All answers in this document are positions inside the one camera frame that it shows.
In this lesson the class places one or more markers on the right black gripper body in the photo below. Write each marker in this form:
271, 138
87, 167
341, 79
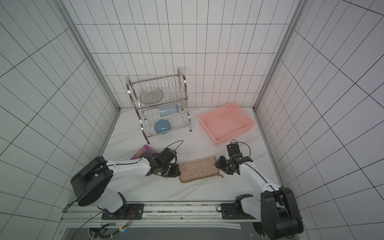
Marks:
224, 165

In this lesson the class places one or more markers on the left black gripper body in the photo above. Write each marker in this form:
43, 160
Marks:
169, 171

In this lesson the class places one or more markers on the orange striped square dishcloth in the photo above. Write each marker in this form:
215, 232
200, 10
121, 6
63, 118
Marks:
198, 169

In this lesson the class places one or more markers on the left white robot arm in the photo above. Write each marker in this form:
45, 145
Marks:
90, 184

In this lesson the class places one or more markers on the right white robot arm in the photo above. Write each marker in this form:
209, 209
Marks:
274, 209

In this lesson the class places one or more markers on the purple snack packet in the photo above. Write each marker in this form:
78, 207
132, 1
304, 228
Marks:
145, 150

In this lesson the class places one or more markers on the pink plastic basket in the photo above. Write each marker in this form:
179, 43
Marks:
225, 123

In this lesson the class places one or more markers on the blue bowl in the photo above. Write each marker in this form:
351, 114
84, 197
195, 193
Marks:
162, 126

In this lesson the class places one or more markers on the steel two-tier dish rack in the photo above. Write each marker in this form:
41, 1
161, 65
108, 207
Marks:
161, 103

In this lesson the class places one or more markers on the round metal mesh strainer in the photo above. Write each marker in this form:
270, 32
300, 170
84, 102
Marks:
151, 96

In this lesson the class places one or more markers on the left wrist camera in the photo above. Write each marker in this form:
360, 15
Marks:
168, 155

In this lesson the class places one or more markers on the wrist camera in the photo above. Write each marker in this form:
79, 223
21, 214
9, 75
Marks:
168, 155
233, 151

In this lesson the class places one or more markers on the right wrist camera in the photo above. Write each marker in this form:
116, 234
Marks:
233, 151

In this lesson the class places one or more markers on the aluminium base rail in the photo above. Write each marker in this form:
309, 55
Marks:
166, 220

